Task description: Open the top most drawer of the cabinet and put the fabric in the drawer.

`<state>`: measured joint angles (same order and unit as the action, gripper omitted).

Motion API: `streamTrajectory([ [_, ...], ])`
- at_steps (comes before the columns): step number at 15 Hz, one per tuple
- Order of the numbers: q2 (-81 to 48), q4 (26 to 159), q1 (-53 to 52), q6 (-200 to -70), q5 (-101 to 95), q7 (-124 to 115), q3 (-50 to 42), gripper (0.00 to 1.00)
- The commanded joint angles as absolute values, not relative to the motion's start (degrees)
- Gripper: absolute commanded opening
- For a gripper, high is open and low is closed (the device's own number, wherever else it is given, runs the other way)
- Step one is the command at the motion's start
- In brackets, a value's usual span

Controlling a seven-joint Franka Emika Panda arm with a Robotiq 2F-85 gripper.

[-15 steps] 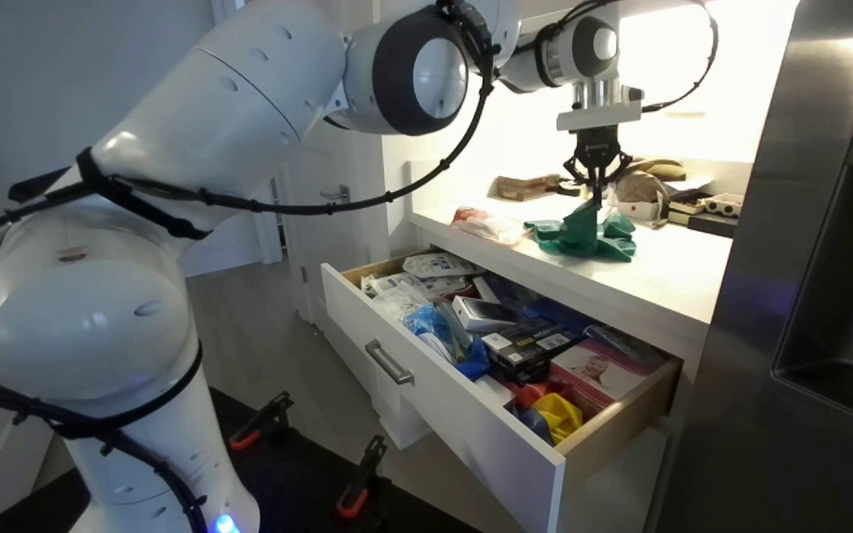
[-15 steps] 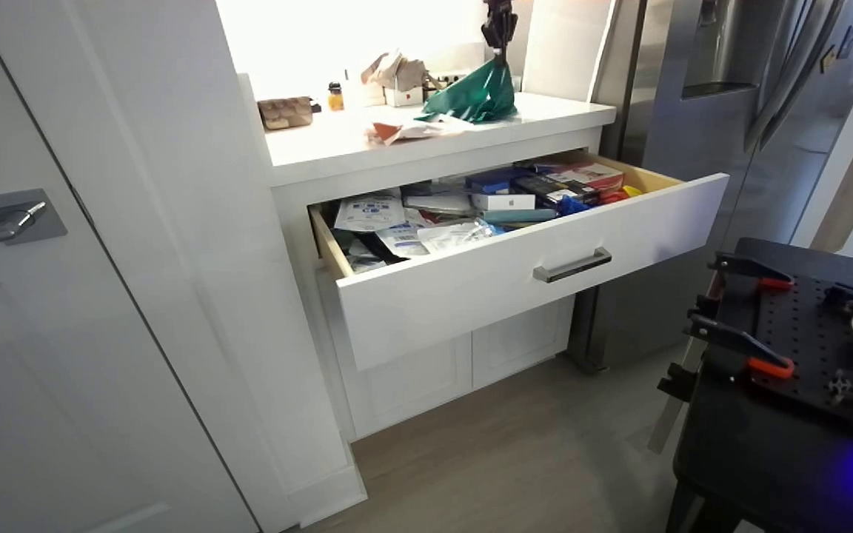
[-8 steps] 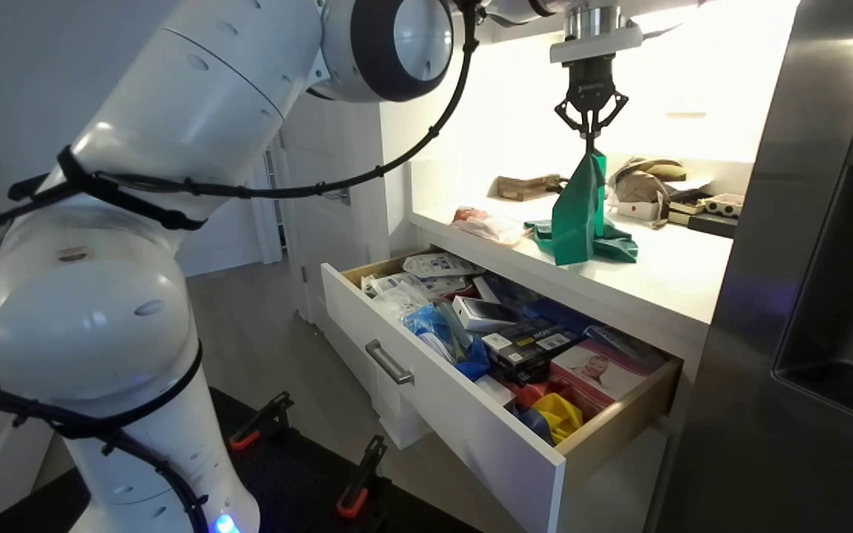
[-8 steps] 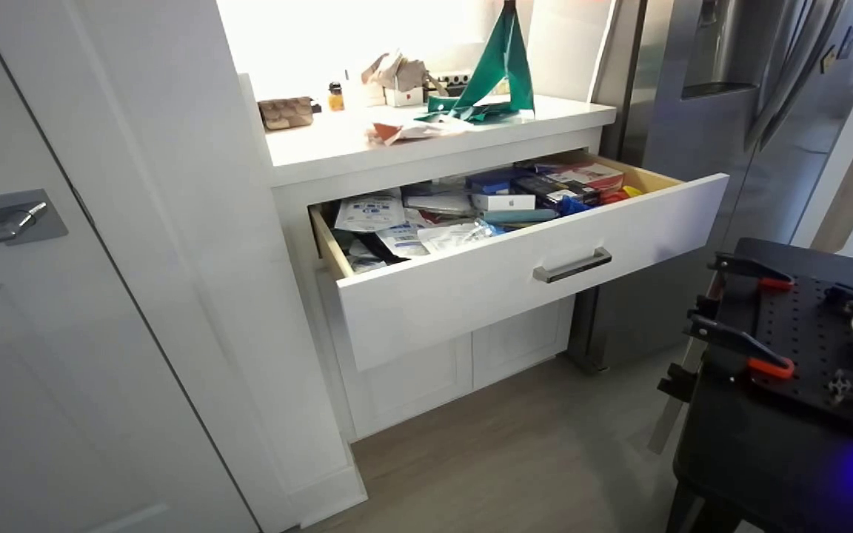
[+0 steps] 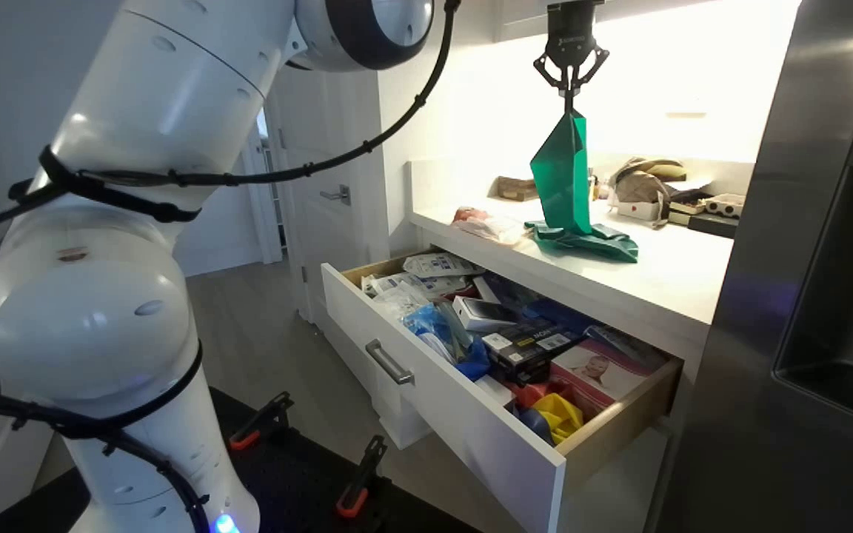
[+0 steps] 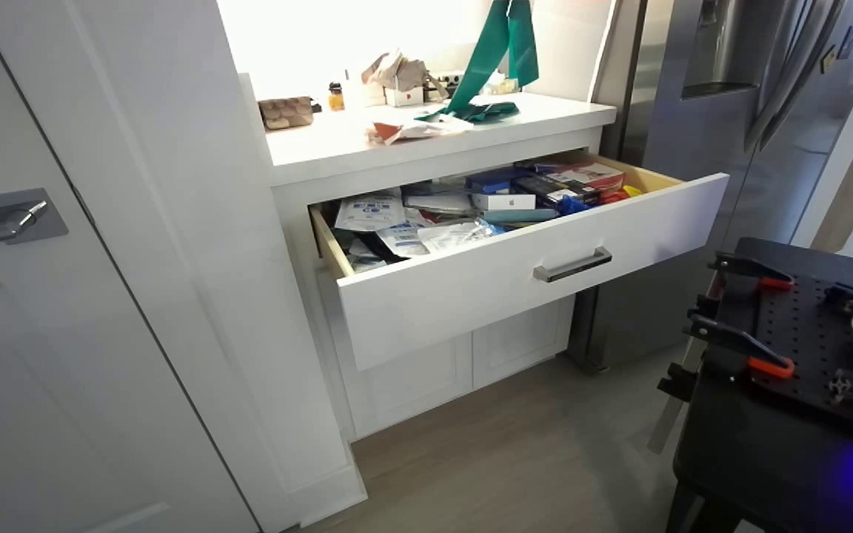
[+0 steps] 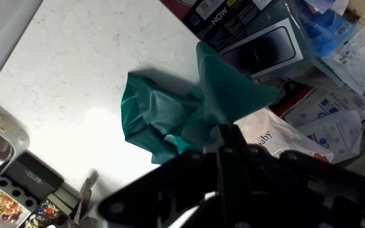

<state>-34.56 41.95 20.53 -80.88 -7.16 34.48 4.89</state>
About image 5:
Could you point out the silver door lever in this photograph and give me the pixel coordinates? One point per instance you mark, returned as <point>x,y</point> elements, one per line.
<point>340,194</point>

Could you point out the refrigerator water dispenser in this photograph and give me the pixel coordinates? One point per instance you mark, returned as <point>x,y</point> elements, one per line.
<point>842,296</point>

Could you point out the white base cabinet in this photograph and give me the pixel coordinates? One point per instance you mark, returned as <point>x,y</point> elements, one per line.
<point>682,275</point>

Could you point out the white room door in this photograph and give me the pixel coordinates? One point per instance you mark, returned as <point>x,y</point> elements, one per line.
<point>319,245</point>

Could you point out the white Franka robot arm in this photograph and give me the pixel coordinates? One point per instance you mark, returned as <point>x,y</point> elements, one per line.
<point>81,315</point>

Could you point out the white cabinet drawer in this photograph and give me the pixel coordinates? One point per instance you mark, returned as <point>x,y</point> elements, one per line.
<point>466,425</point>

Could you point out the red pink box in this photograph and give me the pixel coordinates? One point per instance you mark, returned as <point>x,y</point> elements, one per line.
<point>606,373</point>

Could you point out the red white paper packet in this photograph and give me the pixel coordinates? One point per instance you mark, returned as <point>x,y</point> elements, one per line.
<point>486,222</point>

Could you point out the black cylindrical objects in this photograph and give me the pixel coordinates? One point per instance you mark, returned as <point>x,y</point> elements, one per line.
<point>708,211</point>

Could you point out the tall white cabinet panel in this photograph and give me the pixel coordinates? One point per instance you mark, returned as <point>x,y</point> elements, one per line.
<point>399,180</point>

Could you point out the black box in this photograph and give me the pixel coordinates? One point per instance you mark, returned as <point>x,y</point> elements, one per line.
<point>532,353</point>

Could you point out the orange black clamp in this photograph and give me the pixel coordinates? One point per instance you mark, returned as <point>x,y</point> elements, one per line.
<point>258,417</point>
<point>362,478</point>

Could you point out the small white box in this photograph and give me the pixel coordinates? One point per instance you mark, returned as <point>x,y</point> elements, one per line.
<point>482,315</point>

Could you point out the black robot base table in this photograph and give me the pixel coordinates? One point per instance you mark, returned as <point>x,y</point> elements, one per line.
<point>289,484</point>

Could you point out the white plastic packet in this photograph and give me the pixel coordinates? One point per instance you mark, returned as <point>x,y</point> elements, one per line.
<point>442,263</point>
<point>399,294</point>

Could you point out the stainless steel refrigerator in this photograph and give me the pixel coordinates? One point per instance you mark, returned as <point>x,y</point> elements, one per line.
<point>793,296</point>

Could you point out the blue plastic item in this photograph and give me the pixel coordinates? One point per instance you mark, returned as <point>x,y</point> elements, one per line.
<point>437,328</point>

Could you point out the green fabric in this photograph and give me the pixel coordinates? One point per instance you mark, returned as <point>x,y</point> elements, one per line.
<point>563,177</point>

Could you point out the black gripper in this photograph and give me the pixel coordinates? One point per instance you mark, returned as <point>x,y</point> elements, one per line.
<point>572,23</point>

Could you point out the beige brown bag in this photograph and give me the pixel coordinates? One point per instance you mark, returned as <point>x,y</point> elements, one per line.
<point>651,186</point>

